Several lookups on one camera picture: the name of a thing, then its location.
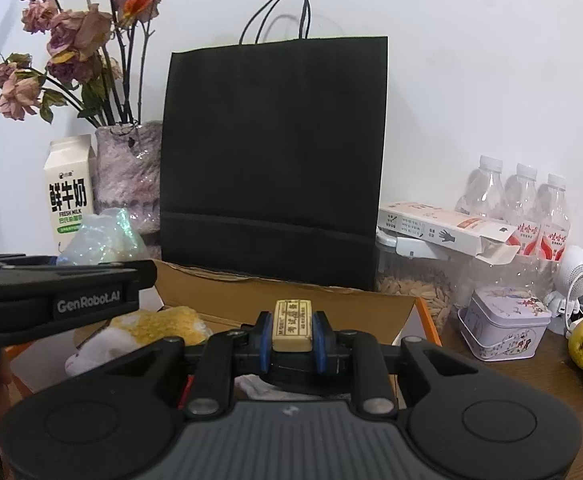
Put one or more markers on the dried pink roses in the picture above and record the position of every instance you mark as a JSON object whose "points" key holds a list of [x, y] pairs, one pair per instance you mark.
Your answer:
{"points": [[78, 30]]}

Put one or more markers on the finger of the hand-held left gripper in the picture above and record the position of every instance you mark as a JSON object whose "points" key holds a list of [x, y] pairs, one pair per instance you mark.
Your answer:
{"points": [[141, 272]]}

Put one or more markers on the beige eraser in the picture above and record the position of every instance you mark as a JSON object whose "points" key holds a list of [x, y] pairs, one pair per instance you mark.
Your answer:
{"points": [[293, 327]]}

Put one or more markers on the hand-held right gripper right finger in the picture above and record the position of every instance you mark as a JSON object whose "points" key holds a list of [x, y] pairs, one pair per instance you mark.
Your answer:
{"points": [[321, 340]]}

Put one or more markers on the small white fan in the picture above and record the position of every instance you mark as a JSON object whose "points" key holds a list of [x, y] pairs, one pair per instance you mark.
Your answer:
{"points": [[574, 265]]}

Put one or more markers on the iridescent plastic ball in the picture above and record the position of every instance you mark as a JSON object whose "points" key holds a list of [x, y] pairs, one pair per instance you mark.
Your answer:
{"points": [[101, 240]]}

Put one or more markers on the clear container of seeds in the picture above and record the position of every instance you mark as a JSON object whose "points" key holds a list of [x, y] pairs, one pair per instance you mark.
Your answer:
{"points": [[421, 285]]}

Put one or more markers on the pink glass vase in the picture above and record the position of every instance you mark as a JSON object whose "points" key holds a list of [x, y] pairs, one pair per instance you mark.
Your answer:
{"points": [[126, 170]]}

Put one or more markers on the white flat carton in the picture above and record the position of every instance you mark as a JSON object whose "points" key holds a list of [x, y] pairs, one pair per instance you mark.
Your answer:
{"points": [[421, 222]]}

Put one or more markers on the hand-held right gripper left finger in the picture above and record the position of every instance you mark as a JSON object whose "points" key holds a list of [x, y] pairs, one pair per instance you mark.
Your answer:
{"points": [[264, 340]]}

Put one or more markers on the black paper bag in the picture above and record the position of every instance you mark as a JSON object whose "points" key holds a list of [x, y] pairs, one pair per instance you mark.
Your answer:
{"points": [[271, 160]]}

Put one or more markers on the clear water bottle red label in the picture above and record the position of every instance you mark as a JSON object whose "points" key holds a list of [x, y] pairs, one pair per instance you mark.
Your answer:
{"points": [[554, 220], [521, 200], [481, 192]]}

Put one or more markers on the orange cardboard box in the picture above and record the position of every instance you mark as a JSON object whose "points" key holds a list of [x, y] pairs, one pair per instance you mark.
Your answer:
{"points": [[351, 305]]}

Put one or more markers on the printed tin box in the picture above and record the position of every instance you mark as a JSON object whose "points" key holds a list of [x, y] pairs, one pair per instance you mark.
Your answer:
{"points": [[501, 325]]}

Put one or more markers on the white yellow plush hamster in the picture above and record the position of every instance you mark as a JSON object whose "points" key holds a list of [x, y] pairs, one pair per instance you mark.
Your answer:
{"points": [[146, 327]]}

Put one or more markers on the white green milk carton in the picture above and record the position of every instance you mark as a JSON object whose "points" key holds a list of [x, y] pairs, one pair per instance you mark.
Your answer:
{"points": [[68, 195]]}

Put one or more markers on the white cloth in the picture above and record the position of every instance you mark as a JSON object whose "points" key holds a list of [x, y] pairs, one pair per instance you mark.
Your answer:
{"points": [[251, 386]]}

